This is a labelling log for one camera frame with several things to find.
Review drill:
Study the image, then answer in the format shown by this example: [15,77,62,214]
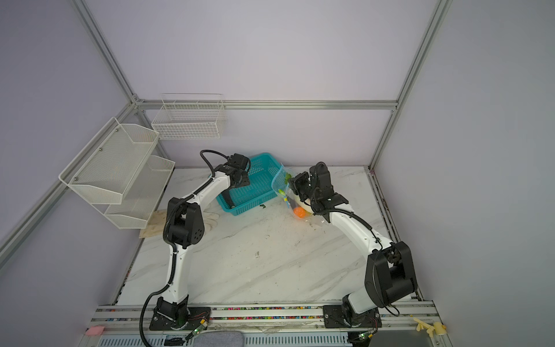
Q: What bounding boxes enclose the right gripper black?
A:
[286,171,318,202]

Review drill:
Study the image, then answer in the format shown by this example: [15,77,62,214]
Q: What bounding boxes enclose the teal plastic basket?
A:
[216,153,282,216]

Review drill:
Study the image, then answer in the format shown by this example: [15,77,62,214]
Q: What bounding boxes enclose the clear zip bag blue zipper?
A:
[271,165,325,224]

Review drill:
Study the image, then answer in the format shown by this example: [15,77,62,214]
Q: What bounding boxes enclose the orange tangerine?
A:
[293,206,307,218]

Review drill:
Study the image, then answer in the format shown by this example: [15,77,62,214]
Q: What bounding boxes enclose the dark green cucumber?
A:
[221,189,235,209]

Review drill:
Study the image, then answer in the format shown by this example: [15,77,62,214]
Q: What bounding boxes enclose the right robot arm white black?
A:
[288,162,418,315]

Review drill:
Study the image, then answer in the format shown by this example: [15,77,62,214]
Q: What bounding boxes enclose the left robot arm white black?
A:
[155,150,251,322]

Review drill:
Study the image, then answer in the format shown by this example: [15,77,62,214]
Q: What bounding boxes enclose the white mesh two-tier shelf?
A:
[59,118,175,229]

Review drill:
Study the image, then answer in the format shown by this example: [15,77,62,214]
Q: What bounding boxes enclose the grey cloth pad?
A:
[192,331,245,347]

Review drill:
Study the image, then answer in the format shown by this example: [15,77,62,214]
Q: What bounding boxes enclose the beige tape scraps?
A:
[413,318,447,338]

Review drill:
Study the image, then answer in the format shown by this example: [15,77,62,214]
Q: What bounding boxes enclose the pink sponge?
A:
[85,325,105,336]

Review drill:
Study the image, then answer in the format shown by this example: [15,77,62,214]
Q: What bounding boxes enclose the white wire wall basket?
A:
[151,93,227,140]

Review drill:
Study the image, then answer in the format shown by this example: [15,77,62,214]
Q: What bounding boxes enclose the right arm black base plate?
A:
[322,305,382,329]

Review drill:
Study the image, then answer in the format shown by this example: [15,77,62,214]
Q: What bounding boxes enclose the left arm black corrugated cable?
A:
[138,149,231,347]

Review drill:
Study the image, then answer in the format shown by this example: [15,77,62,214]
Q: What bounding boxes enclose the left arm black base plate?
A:
[149,307,212,331]

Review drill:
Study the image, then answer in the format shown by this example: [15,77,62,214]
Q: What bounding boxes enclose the aluminium rail base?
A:
[79,300,452,346]

